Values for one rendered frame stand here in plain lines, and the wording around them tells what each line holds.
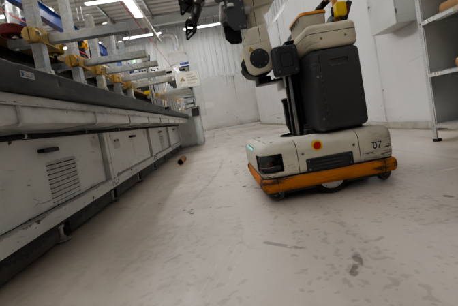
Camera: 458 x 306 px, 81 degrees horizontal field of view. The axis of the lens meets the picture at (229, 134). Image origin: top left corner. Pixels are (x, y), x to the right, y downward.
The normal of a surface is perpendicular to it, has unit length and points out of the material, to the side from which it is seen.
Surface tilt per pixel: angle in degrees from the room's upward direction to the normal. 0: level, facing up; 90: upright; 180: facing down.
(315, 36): 90
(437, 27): 90
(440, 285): 0
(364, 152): 90
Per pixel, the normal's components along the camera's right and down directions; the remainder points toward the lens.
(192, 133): 0.05, 0.04
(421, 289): -0.17, -0.98
